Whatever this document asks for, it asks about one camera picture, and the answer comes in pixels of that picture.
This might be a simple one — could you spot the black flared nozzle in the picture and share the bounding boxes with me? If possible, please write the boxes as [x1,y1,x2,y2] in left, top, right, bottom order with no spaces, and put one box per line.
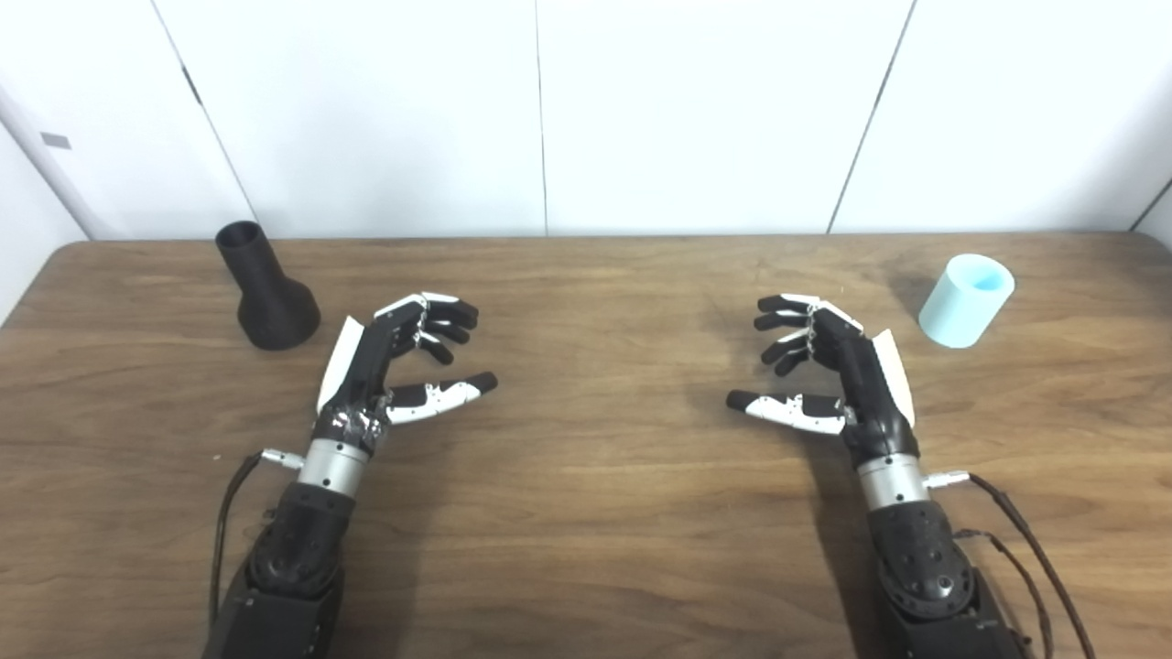
[215,221,321,351]

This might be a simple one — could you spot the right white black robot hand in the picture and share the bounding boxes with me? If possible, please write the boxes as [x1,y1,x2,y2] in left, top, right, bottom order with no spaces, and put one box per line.
[726,293,919,466]

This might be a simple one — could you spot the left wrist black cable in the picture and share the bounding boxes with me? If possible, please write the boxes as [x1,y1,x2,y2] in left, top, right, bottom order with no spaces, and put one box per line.
[209,448,303,623]

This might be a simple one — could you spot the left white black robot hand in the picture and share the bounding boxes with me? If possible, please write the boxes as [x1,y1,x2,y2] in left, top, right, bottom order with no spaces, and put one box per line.
[311,291,500,454]

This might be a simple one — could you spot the light blue cylinder cup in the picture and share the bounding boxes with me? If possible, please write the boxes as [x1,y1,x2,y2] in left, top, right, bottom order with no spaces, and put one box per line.
[918,254,1015,350]

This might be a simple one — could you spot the right arm thin braided cable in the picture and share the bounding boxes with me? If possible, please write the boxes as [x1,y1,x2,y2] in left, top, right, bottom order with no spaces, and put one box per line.
[952,529,1054,659]

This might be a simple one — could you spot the right wrist thick black cable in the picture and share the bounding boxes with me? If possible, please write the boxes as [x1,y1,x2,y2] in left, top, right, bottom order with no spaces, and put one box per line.
[923,470,1095,659]

